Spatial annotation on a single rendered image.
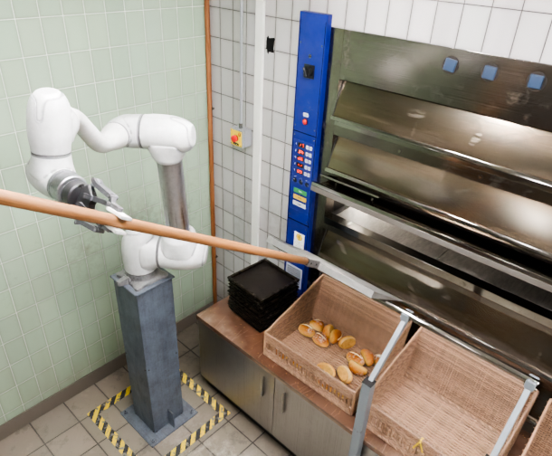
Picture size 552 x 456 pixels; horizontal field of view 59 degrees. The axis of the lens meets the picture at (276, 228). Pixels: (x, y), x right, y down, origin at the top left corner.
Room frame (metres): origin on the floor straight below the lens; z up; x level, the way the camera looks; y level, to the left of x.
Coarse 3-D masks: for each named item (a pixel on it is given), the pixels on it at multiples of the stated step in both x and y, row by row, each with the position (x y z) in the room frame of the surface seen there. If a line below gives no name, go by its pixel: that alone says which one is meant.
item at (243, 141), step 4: (232, 128) 2.59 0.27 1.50; (236, 128) 2.57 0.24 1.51; (240, 128) 2.58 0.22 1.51; (244, 128) 2.58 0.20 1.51; (248, 128) 2.58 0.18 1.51; (232, 132) 2.59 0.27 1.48; (236, 132) 2.56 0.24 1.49; (240, 132) 2.54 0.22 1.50; (244, 132) 2.55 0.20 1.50; (248, 132) 2.57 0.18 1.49; (244, 136) 2.55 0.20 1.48; (248, 136) 2.57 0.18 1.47; (240, 140) 2.54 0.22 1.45; (244, 140) 2.55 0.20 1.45; (248, 140) 2.57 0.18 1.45; (232, 144) 2.59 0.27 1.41; (236, 144) 2.56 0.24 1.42; (240, 144) 2.54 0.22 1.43; (244, 144) 2.55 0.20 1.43; (248, 144) 2.57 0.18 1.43
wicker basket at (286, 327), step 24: (312, 288) 2.08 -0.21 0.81; (336, 288) 2.09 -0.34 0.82; (288, 312) 1.93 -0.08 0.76; (312, 312) 2.11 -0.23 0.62; (336, 312) 2.04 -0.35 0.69; (264, 336) 1.81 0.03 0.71; (288, 336) 1.94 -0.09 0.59; (360, 336) 1.91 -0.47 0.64; (384, 336) 1.85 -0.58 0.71; (288, 360) 1.71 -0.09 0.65; (312, 360) 1.78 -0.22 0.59; (336, 360) 1.78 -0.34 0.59; (312, 384) 1.60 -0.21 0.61; (336, 384) 1.52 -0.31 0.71; (360, 384) 1.50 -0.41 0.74
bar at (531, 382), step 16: (352, 288) 1.65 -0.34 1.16; (384, 304) 1.54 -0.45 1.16; (416, 320) 1.45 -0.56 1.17; (448, 336) 1.37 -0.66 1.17; (384, 352) 1.40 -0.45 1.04; (480, 352) 1.29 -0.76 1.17; (512, 368) 1.21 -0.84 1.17; (368, 384) 1.31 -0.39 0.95; (528, 384) 1.16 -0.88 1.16; (368, 400) 1.30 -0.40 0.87; (512, 416) 1.10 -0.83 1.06; (352, 432) 1.32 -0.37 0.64; (352, 448) 1.31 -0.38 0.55; (496, 448) 1.04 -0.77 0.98
